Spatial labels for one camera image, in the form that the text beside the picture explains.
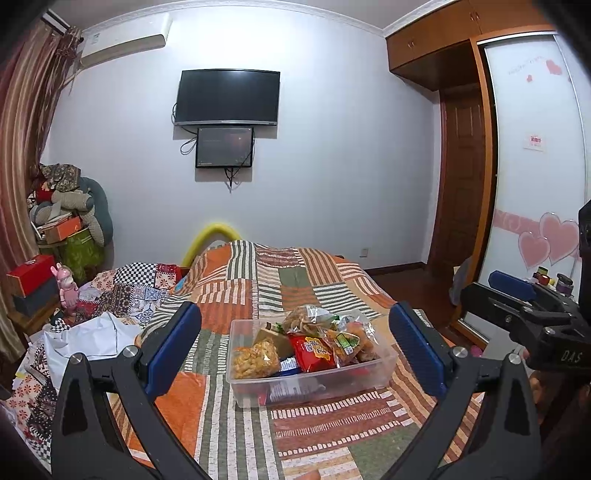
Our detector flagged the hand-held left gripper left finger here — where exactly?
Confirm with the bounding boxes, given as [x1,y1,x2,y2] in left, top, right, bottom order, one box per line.
[51,301,213,480]

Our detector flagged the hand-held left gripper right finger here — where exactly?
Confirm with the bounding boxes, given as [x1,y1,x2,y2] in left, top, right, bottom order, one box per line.
[383,302,542,480]

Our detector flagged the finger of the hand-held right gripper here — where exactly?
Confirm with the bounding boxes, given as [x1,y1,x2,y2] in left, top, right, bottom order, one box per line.
[488,271,574,315]
[461,282,578,344]

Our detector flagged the orange bread packet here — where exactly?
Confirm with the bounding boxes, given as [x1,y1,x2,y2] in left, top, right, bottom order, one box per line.
[323,323,380,367]

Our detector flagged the clear plastic container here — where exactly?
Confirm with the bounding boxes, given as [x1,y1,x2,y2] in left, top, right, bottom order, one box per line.
[227,318,399,408]

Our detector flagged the beige toast slice packet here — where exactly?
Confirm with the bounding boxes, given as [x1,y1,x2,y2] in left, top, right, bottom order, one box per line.
[232,339,281,380]

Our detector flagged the brown bread packet green label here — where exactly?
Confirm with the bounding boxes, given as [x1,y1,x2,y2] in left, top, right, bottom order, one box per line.
[253,322,293,358]

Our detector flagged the red snack packet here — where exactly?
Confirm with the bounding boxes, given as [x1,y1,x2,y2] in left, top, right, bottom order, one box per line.
[288,333,337,374]

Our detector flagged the blue white snack packet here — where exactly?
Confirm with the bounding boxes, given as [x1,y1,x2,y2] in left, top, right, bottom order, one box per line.
[268,355,301,404]

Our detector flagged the long clear snack packet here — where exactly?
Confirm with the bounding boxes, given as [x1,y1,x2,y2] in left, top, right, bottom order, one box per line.
[283,305,340,334]

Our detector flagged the grey plastic bag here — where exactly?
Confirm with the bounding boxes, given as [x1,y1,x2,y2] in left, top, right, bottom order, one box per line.
[450,256,474,306]

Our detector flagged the checked patchwork quilt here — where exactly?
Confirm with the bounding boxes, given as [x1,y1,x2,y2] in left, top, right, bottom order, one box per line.
[0,262,185,462]

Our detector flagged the white cloth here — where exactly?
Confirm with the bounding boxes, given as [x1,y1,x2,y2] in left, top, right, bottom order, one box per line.
[44,311,144,361]

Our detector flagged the white heart-printed wardrobe door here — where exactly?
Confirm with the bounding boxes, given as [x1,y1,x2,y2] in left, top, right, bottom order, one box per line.
[480,34,591,342]

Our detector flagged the brown wooden door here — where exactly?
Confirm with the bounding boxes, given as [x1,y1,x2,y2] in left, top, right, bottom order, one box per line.
[427,90,488,278]

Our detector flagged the pink plush toy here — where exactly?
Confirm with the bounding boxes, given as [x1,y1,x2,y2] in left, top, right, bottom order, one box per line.
[54,262,79,317]

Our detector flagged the striped orange green blanket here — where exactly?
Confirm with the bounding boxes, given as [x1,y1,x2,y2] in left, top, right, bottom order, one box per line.
[108,240,485,480]

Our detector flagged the yellow foam tube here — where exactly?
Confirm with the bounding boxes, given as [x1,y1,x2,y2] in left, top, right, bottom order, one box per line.
[181,223,241,267]

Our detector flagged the green gift bag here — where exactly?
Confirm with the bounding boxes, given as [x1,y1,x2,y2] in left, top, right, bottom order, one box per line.
[62,226,105,282]

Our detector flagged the dark grey box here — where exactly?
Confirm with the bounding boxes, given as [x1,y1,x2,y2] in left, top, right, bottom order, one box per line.
[11,277,61,317]

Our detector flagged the wooden nightstand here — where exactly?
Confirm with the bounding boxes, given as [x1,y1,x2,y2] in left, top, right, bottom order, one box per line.
[7,305,61,333]

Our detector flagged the red box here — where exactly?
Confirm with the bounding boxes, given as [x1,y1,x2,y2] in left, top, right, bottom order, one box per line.
[6,255,56,296]

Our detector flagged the orange cardboard box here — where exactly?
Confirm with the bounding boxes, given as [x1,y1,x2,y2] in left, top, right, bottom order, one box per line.
[44,217,84,243]

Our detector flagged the floral patterned cloth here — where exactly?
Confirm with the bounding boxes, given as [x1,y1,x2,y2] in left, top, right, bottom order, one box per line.
[39,164,81,192]

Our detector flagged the wooden overhead cabinet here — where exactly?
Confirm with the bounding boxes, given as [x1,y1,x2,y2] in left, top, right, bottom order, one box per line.
[385,0,559,90]

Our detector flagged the white air conditioner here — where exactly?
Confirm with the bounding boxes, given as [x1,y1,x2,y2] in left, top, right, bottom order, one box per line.
[81,18,172,65]

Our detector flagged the black television cable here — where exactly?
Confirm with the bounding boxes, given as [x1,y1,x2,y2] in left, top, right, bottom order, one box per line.
[172,104,197,155]

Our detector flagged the small black wall monitor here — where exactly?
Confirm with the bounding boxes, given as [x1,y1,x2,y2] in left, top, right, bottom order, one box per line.
[195,127,256,169]

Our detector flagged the black wall television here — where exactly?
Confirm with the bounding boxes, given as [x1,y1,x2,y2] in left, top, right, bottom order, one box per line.
[174,69,281,126]

